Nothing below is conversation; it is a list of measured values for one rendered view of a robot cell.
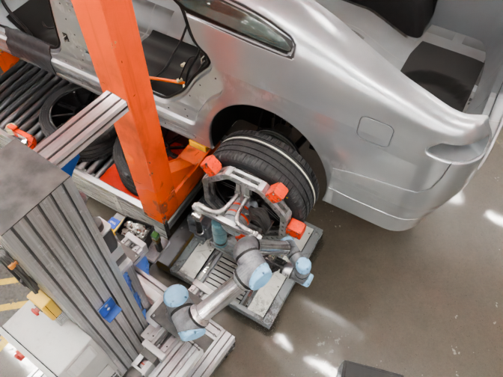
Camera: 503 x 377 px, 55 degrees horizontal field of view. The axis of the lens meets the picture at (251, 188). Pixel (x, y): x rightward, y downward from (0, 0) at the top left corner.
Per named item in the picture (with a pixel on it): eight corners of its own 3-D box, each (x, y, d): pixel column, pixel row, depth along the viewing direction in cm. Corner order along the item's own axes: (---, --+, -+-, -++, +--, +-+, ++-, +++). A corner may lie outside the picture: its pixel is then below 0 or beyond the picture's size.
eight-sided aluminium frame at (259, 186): (287, 244, 290) (295, 194, 245) (282, 253, 287) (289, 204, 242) (212, 206, 305) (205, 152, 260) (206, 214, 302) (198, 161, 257)
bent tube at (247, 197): (273, 211, 257) (274, 200, 248) (255, 238, 247) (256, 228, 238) (245, 197, 261) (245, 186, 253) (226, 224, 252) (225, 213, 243)
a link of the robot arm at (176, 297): (185, 288, 238) (181, 277, 227) (196, 311, 231) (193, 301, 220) (162, 299, 235) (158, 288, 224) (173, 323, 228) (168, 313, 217)
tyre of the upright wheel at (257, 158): (281, 120, 248) (204, 135, 297) (259, 151, 237) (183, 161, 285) (340, 207, 279) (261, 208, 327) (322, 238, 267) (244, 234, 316)
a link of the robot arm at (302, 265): (289, 254, 239) (287, 264, 248) (301, 273, 233) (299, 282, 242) (302, 247, 241) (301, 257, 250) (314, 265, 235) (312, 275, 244)
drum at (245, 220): (259, 212, 279) (260, 199, 268) (241, 241, 269) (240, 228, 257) (239, 202, 283) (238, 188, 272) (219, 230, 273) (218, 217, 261)
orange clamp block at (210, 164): (224, 165, 263) (212, 153, 259) (215, 176, 259) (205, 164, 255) (216, 167, 268) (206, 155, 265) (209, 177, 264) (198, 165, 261)
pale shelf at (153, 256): (171, 243, 308) (170, 241, 306) (154, 264, 300) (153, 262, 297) (117, 215, 320) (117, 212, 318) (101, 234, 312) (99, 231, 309)
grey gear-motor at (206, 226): (240, 209, 362) (239, 183, 334) (209, 253, 342) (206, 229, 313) (219, 200, 368) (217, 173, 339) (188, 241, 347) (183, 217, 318)
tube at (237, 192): (242, 195, 262) (241, 184, 253) (223, 221, 253) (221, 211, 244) (214, 182, 267) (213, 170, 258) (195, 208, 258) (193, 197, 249)
